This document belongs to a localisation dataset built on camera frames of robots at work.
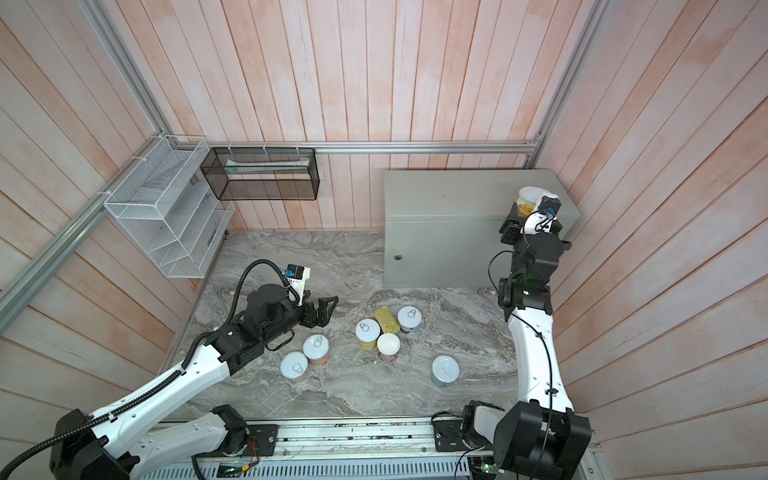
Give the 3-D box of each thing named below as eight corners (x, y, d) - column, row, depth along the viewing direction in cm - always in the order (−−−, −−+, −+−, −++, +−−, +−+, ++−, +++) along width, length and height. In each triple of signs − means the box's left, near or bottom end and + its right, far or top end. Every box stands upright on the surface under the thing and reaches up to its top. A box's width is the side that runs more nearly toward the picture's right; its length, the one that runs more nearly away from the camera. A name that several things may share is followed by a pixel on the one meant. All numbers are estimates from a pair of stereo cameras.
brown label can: (304, 367, 87) (300, 359, 82) (308, 343, 92) (304, 334, 87) (329, 367, 87) (326, 359, 82) (332, 343, 92) (329, 334, 87)
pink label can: (283, 383, 84) (277, 376, 80) (288, 359, 89) (282, 351, 84) (308, 383, 84) (304, 376, 80) (312, 359, 89) (308, 351, 84)
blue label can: (398, 336, 94) (399, 327, 89) (397, 315, 98) (398, 306, 93) (420, 335, 94) (422, 327, 89) (418, 315, 98) (420, 306, 93)
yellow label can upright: (353, 347, 91) (352, 338, 86) (360, 325, 96) (359, 316, 91) (375, 352, 90) (375, 344, 85) (381, 330, 95) (381, 321, 90)
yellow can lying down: (385, 341, 93) (385, 333, 88) (373, 319, 97) (373, 310, 93) (398, 334, 94) (399, 326, 89) (386, 313, 99) (386, 304, 94)
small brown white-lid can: (374, 357, 88) (374, 349, 83) (381, 339, 92) (382, 330, 87) (394, 364, 87) (395, 356, 82) (400, 346, 91) (402, 337, 86)
